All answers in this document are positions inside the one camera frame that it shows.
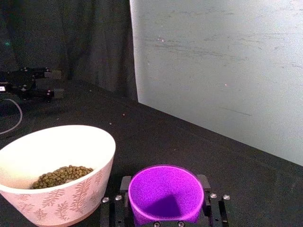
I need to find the purple cup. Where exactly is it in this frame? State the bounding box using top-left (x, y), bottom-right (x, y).
top-left (127, 165), bottom-right (205, 225)

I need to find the white bowl with leaf pattern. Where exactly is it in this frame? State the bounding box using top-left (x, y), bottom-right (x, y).
top-left (0, 124), bottom-right (116, 227)

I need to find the black table cloth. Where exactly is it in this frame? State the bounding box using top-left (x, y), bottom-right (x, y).
top-left (0, 78), bottom-right (303, 227)

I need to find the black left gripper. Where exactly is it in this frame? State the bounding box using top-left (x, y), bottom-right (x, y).
top-left (0, 66), bottom-right (65, 103)

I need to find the green beans heap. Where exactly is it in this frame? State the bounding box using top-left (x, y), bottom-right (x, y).
top-left (30, 165), bottom-right (94, 190)

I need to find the dark curtain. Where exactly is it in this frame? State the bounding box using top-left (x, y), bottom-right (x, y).
top-left (0, 0), bottom-right (139, 101)

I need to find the grey cable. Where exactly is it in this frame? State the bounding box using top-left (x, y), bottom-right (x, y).
top-left (0, 98), bottom-right (24, 136)

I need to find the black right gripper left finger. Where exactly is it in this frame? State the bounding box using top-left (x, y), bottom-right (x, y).
top-left (100, 175), bottom-right (135, 227)

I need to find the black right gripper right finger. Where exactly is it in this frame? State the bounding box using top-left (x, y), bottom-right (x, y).
top-left (197, 174), bottom-right (232, 227)

